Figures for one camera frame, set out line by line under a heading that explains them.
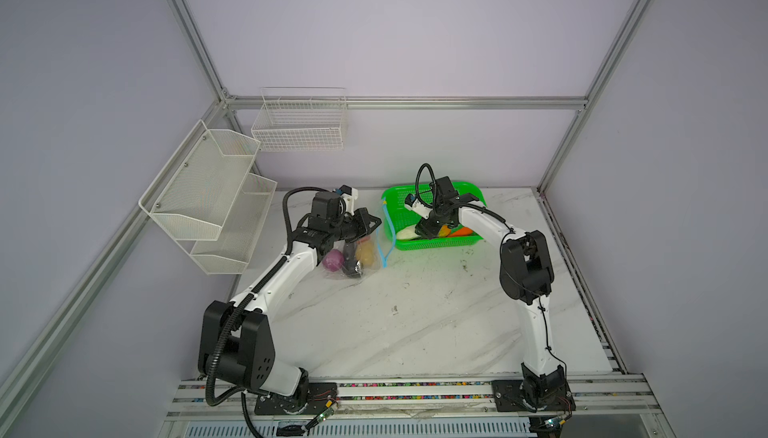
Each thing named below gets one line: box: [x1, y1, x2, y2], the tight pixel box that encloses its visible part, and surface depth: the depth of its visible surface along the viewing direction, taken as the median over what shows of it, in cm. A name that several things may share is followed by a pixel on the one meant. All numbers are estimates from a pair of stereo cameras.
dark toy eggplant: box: [342, 240, 363, 278], surface depth 94 cm
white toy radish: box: [396, 225, 421, 240], surface depth 103 cm
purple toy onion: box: [322, 249, 345, 272], surface depth 95 cm
